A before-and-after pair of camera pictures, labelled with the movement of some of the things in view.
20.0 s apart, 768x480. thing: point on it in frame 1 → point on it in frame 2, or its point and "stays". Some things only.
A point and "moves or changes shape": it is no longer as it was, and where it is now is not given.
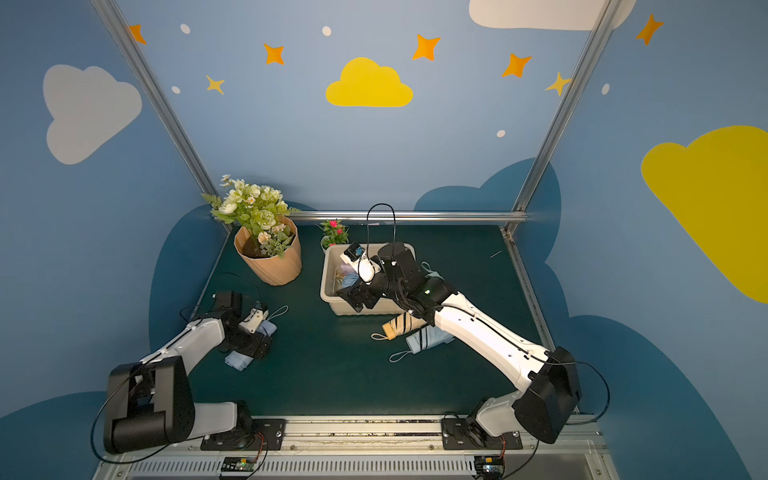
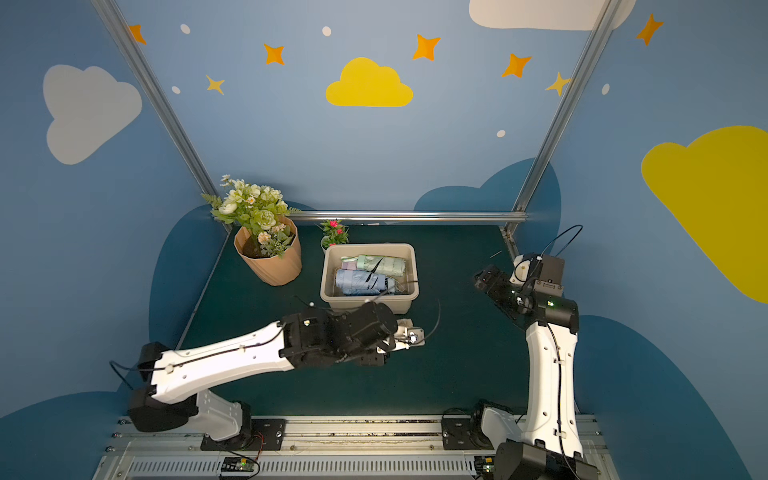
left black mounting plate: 262,435 stays
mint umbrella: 431,273 moves or changes shape
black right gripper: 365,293 → 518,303
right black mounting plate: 469,434 stays
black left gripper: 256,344 → 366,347
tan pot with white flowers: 267,239 stays
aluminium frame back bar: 406,215 stays
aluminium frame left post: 114,18 stays
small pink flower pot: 334,232 stays
